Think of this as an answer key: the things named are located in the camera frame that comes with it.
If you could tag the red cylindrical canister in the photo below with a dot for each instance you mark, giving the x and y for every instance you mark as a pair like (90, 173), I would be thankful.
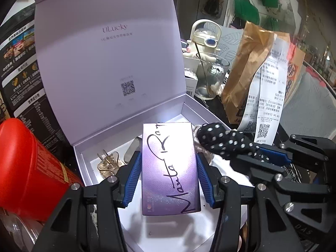
(32, 180)

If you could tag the clear drinking glass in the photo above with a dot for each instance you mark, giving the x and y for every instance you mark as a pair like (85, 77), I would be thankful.
(210, 74)

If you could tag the cream hair claw clip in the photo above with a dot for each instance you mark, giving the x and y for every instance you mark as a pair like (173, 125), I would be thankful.
(199, 148)

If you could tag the long white receipt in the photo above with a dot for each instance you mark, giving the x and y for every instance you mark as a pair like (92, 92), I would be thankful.
(266, 95)

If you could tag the lavender gift box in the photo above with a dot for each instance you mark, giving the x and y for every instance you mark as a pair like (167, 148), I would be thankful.
(108, 67)

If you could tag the small smoky clear box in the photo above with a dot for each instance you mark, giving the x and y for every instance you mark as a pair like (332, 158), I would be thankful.
(136, 145)

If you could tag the gold star hair clip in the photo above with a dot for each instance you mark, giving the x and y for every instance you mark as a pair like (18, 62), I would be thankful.
(109, 164)

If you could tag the black snack pouch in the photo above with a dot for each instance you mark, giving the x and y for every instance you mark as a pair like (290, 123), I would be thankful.
(22, 91)

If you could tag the black polka dot scrunchie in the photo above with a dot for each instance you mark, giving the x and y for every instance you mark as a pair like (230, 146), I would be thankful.
(228, 143)

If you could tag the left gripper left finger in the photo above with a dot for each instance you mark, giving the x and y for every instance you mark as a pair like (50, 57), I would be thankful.
(116, 192)

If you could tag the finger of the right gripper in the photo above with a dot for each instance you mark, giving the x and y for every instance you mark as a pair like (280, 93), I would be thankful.
(277, 156)

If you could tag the purple signed box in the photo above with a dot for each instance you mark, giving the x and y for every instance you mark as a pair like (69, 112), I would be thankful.
(169, 170)

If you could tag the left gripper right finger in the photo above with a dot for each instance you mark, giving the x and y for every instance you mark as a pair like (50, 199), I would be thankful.
(222, 193)

